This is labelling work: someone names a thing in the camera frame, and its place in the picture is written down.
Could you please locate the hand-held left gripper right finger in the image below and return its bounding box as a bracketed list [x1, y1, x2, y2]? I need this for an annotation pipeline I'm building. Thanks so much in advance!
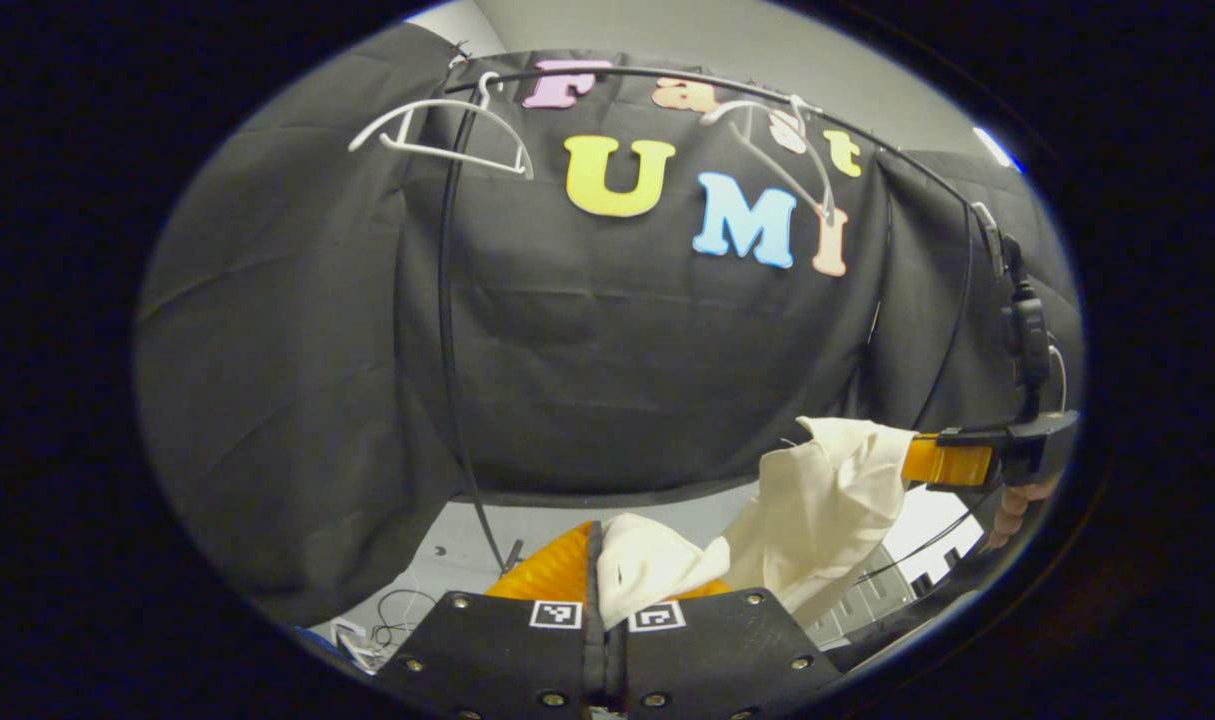
[603, 578, 848, 720]

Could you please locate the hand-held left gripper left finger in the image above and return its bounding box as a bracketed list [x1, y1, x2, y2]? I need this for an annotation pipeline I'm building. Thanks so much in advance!
[372, 520, 608, 720]

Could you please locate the cream shirt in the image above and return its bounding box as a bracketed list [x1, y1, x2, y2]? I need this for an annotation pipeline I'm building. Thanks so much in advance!
[595, 416, 918, 631]

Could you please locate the white laundry hamper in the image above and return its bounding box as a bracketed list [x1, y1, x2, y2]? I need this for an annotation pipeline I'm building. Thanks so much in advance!
[802, 485, 988, 651]

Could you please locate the black clothes rack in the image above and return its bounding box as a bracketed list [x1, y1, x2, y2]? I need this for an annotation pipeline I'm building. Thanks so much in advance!
[435, 65, 978, 576]

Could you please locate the white clothes hanger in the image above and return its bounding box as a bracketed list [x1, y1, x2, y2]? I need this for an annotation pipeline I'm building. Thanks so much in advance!
[699, 93, 838, 226]
[347, 72, 535, 182]

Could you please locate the white object on floor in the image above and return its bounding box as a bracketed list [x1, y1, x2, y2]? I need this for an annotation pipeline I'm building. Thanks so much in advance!
[329, 618, 388, 671]

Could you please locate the black backdrop cloth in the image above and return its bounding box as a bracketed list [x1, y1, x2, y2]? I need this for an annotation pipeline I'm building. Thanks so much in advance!
[135, 22, 1083, 626]

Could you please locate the thin black floor cable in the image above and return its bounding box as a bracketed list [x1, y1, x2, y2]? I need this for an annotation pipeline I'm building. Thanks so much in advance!
[372, 588, 438, 646]

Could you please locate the black cable with connector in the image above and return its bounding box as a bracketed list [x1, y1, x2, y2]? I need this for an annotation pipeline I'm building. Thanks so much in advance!
[997, 235, 1058, 421]

